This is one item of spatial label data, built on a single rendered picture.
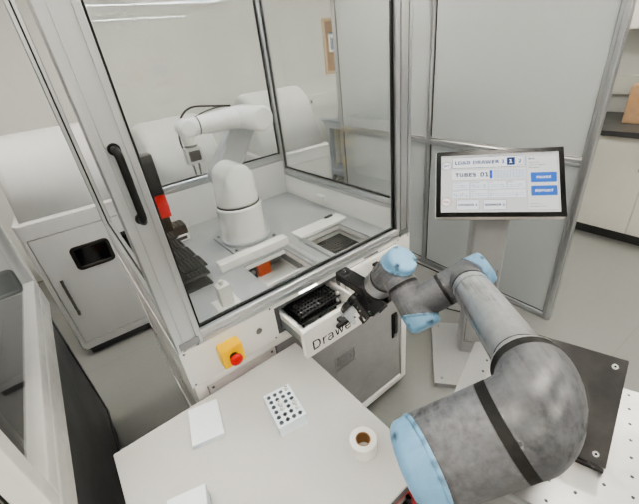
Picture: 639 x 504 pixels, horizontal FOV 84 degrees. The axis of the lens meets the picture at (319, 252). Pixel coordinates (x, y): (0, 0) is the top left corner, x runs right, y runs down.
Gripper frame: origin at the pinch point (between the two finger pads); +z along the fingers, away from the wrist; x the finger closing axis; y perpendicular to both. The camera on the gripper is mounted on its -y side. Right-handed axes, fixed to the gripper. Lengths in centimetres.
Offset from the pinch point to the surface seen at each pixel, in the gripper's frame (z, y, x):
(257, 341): 22.5, -10.2, -22.9
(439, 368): 84, 43, 73
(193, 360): 17.3, -13.8, -43.7
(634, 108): 5, -17, 314
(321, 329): 7.6, -0.1, -7.5
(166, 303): 0, -27, -45
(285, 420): 9.2, 15.6, -31.0
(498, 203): -2, -4, 91
